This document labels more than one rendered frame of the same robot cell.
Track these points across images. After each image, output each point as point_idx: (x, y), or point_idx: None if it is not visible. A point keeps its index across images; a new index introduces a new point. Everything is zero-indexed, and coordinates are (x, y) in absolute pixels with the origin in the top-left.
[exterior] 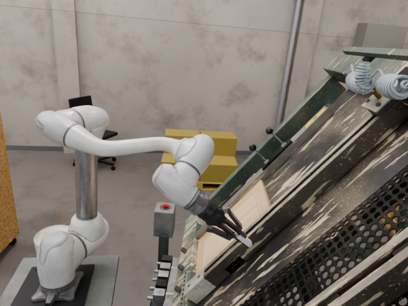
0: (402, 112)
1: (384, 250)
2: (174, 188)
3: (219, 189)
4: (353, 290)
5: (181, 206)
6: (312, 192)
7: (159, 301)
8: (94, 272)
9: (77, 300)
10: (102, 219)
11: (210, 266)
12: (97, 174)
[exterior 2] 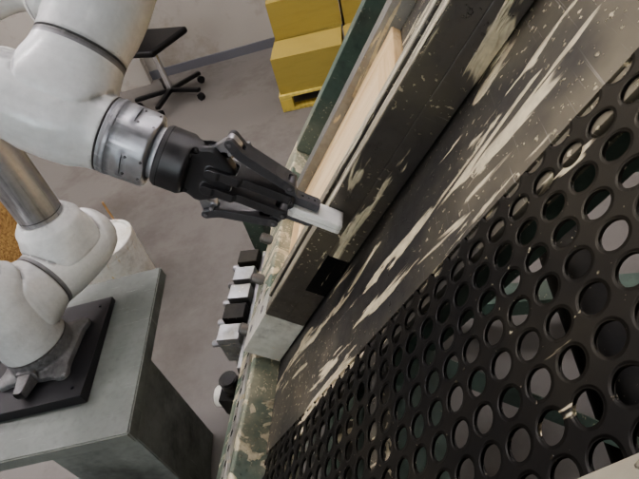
0: None
1: None
2: (18, 122)
3: (325, 85)
4: None
5: (87, 167)
6: (497, 3)
7: (235, 348)
8: (114, 313)
9: (74, 377)
10: (75, 216)
11: (279, 283)
12: None
